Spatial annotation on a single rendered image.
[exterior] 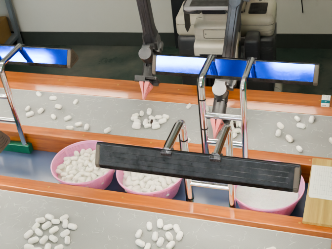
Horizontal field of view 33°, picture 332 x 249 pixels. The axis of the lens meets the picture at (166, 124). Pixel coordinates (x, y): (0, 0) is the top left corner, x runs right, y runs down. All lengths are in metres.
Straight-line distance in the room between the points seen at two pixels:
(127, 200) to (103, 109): 0.66
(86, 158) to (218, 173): 0.81
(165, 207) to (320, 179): 0.56
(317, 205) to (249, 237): 0.26
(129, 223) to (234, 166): 0.53
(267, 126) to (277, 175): 0.78
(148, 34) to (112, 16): 2.16
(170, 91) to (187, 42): 0.68
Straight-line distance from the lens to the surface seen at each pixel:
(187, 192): 2.00
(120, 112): 2.55
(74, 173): 2.28
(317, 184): 2.06
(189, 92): 2.58
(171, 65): 2.17
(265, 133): 2.35
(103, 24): 4.69
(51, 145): 2.50
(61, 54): 2.35
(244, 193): 2.08
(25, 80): 2.91
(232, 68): 2.11
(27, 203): 2.20
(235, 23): 2.27
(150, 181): 2.15
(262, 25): 3.12
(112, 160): 1.75
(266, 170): 1.63
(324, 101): 2.47
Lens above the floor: 2.16
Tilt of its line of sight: 36 degrees down
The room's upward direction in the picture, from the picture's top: 7 degrees counter-clockwise
